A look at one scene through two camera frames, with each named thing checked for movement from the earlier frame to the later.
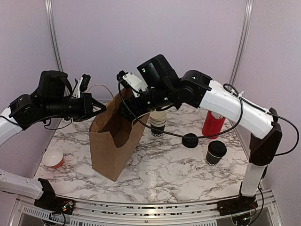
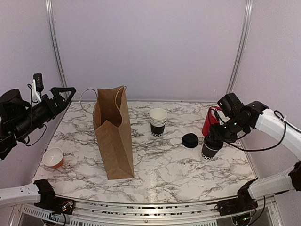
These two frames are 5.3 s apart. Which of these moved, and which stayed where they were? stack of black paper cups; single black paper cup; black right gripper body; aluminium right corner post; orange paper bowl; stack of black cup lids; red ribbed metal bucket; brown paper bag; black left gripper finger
Moved: single black paper cup; black left gripper finger; black right gripper body; brown paper bag
Stayed: aluminium right corner post; stack of black paper cups; orange paper bowl; red ribbed metal bucket; stack of black cup lids
